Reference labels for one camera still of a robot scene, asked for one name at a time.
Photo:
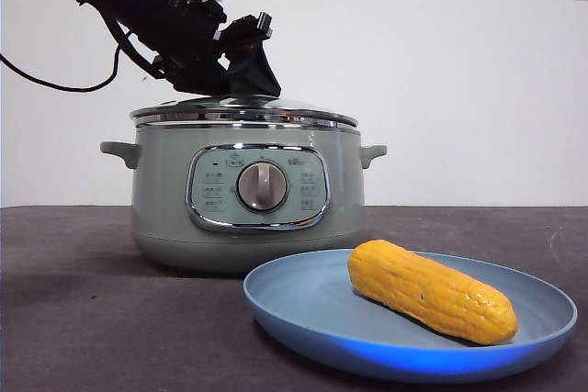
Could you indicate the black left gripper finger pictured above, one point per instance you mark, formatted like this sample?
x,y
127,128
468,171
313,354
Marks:
x,y
197,80
255,77

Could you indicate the glass lid with green knob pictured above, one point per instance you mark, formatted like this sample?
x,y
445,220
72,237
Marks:
x,y
229,109

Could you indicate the yellow corn cob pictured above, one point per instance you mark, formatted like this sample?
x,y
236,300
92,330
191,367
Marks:
x,y
427,295

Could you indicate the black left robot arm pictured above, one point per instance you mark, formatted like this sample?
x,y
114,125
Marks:
x,y
151,11

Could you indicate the green electric steamer pot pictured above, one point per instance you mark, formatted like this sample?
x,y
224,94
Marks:
x,y
161,208

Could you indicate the blue round plate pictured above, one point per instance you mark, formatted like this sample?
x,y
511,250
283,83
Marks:
x,y
312,318

